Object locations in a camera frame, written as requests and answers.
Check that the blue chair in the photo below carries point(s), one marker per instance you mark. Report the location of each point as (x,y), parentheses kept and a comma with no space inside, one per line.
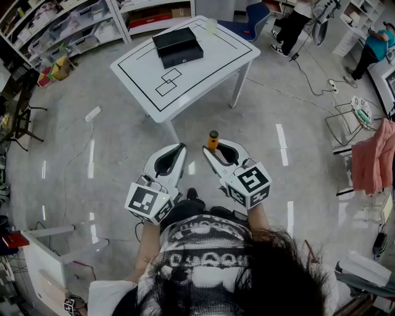
(256,15)

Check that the translucent pale green cup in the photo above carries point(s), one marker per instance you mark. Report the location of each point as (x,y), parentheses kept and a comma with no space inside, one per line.
(211,26)

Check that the person's left forearm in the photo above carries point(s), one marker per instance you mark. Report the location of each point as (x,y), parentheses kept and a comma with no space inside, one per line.
(148,247)

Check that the white power strip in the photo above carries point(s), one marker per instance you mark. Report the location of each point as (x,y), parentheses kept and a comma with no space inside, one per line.
(92,114)
(333,86)

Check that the white shelf unit with boxes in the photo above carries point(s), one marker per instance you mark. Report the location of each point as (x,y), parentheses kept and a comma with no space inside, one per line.
(154,14)

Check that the person's black trousers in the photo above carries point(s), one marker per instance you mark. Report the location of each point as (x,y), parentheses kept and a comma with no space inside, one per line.
(185,208)

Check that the pink jacket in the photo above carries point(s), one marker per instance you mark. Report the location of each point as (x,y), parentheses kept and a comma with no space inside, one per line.
(373,160)

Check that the black drawer box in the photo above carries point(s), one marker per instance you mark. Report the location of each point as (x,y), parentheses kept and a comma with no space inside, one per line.
(176,40)

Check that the plain white table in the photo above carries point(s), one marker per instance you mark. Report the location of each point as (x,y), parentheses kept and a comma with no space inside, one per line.
(40,262)

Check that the black metal chair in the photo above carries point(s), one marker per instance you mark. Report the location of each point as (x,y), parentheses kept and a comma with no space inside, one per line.
(21,120)

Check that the white shelf unit with bins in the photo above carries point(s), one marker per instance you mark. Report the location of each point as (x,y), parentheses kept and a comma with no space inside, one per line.
(46,27)

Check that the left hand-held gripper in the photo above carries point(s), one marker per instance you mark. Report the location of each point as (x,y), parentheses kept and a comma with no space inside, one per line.
(145,200)

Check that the red book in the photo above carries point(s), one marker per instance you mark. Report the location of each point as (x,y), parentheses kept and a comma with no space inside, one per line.
(15,240)

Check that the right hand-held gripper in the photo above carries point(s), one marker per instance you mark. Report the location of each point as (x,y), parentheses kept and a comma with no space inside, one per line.
(250,185)

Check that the patterned round tray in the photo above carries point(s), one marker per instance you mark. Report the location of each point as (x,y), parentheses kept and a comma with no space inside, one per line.
(361,109)

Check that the person's right forearm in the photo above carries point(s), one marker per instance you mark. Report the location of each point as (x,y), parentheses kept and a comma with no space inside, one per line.
(257,219)

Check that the white table with black lines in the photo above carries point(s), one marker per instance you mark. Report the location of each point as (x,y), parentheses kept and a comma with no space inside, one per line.
(203,77)

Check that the person's black white printed shirt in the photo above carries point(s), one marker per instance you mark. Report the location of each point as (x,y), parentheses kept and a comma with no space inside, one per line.
(197,271)

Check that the person's black shoe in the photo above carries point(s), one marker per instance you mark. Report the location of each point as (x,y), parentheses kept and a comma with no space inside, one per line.
(192,194)

